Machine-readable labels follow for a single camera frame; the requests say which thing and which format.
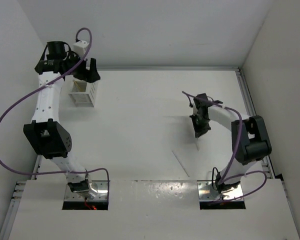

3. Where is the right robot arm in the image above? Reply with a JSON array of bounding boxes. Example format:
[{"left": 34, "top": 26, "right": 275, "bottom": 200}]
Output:
[{"left": 187, "top": 93, "right": 272, "bottom": 194}]

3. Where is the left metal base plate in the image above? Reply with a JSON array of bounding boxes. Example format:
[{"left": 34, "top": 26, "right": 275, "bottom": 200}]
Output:
[{"left": 64, "top": 180, "right": 108, "bottom": 202}]

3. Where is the thin clear silver stick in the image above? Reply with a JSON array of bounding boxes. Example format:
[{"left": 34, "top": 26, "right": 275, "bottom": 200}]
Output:
[{"left": 195, "top": 138, "right": 200, "bottom": 152}]

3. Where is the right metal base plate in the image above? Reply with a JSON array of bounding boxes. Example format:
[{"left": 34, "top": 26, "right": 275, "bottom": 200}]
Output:
[{"left": 197, "top": 180, "right": 244, "bottom": 202}]

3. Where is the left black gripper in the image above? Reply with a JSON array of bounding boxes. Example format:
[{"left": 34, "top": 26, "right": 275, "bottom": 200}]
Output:
[{"left": 65, "top": 50, "right": 101, "bottom": 83}]

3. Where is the metal base plate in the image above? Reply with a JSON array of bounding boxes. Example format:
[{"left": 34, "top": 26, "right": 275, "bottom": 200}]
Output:
[
  {"left": 197, "top": 180, "right": 244, "bottom": 202},
  {"left": 64, "top": 180, "right": 108, "bottom": 202}
]

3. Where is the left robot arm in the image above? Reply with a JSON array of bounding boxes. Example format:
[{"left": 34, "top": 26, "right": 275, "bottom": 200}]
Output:
[{"left": 23, "top": 40, "right": 100, "bottom": 199}]

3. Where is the white two-slot organizer box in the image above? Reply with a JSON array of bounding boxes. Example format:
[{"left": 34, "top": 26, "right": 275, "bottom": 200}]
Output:
[{"left": 68, "top": 78, "right": 98, "bottom": 108}]

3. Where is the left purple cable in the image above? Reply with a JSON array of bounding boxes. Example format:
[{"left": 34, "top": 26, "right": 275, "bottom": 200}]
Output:
[{"left": 0, "top": 27, "right": 110, "bottom": 182}]

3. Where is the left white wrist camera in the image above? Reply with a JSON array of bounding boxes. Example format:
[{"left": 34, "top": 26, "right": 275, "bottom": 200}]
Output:
[{"left": 72, "top": 40, "right": 90, "bottom": 58}]

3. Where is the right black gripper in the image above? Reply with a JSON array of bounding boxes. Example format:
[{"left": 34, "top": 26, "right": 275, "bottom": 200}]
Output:
[{"left": 189, "top": 113, "right": 211, "bottom": 138}]

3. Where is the aluminium frame rail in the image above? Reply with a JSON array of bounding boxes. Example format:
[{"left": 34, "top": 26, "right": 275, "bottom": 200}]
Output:
[{"left": 235, "top": 68, "right": 275, "bottom": 179}]

